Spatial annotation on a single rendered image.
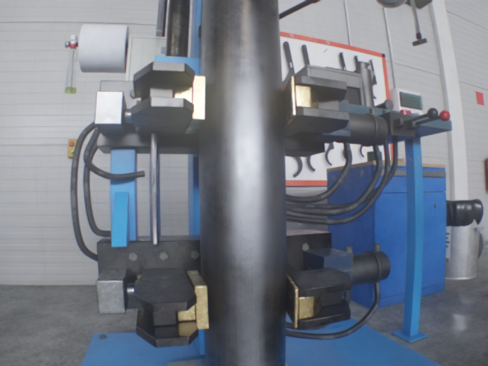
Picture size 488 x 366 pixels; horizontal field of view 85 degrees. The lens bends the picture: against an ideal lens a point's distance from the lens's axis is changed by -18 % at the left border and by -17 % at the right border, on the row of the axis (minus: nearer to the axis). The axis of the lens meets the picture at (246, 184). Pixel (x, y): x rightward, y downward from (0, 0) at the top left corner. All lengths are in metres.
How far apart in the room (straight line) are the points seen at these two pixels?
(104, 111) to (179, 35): 0.51
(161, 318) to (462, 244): 2.53
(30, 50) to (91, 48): 1.55
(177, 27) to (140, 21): 1.97
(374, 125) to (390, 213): 1.11
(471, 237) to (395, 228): 0.95
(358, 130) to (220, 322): 0.70
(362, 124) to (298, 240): 0.43
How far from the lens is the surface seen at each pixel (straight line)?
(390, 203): 2.12
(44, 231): 2.91
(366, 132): 1.07
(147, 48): 1.74
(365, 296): 2.19
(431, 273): 2.48
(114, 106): 0.83
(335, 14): 3.94
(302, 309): 0.73
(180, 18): 1.26
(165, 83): 0.71
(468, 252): 2.93
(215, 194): 0.71
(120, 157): 0.96
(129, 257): 0.93
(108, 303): 0.84
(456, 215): 2.79
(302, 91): 0.73
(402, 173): 2.17
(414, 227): 1.63
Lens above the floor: 0.73
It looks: 2 degrees up
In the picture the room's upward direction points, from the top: 1 degrees counter-clockwise
